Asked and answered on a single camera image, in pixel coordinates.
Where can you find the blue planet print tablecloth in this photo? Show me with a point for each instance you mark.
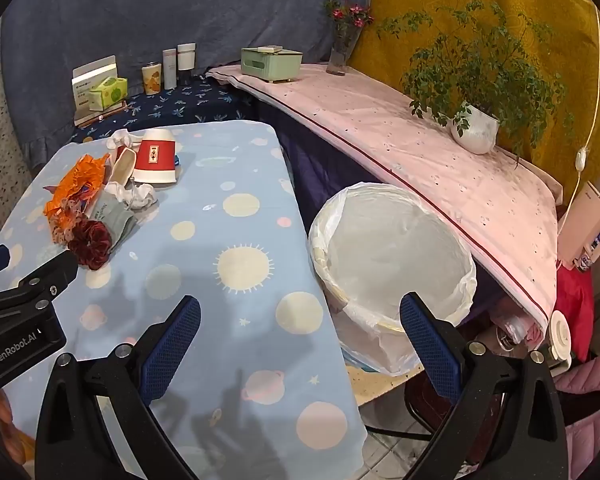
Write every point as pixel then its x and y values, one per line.
pixel 230 210

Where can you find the clear patterned wrapper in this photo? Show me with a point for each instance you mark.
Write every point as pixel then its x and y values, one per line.
pixel 65 227

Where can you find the dark red scrunchie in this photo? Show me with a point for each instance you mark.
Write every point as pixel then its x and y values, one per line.
pixel 92 247

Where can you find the green tissue pack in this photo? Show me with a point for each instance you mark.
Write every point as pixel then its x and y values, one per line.
pixel 107 92

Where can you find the red paper cup with emblem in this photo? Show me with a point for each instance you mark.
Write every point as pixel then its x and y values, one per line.
pixel 152 157

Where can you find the dark purple cloth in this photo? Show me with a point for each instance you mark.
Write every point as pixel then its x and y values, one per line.
pixel 320 165

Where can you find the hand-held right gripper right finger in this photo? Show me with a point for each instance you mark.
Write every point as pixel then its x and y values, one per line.
pixel 427 345

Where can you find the green tissue box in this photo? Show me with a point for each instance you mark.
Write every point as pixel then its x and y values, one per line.
pixel 270 65

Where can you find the grey green cloth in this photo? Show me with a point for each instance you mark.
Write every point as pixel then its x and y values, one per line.
pixel 112 217

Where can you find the glass vase with pink flowers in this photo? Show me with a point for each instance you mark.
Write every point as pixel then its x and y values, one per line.
pixel 339 57

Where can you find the crumpled plastic bags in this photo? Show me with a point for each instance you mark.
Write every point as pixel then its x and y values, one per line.
pixel 517 327

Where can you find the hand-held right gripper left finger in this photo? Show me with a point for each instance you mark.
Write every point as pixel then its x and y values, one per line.
pixel 172 345

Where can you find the crushed red paper cup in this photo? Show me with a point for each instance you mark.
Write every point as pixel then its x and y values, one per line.
pixel 122 167

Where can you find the blue-grey backdrop cloth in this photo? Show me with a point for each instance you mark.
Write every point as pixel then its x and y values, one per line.
pixel 180 10

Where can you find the printed tin can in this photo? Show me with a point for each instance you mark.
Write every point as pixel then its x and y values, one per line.
pixel 151 79

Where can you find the slim white tube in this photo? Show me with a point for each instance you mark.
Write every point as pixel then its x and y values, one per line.
pixel 169 67

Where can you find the orange plastic wrapper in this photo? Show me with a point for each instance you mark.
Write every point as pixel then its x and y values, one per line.
pixel 87 170
pixel 62 200

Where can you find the red cloth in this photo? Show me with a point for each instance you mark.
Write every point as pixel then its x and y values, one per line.
pixel 575 305

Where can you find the white card box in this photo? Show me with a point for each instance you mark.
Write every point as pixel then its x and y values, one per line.
pixel 82 105

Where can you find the navy leaf print cloth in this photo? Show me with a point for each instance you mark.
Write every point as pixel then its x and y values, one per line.
pixel 190 105

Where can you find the pink quilted jacket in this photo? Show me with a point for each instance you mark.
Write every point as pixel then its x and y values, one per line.
pixel 595 385

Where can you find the pink appliance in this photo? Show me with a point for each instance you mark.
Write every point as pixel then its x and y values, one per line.
pixel 587 225

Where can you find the white bottle with dark base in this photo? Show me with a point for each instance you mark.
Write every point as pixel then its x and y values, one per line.
pixel 186 60

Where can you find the white round plastic fitting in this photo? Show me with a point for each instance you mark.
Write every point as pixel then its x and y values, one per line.
pixel 560 332

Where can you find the white tissue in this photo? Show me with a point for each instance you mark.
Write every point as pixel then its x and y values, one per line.
pixel 119 137
pixel 142 195

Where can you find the pink printed cloth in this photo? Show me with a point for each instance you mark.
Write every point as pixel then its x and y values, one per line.
pixel 405 150

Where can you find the white lined trash bin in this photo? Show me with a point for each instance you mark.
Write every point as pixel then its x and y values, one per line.
pixel 395 260

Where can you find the green plant in white pot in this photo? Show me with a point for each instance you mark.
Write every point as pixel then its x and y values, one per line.
pixel 475 127

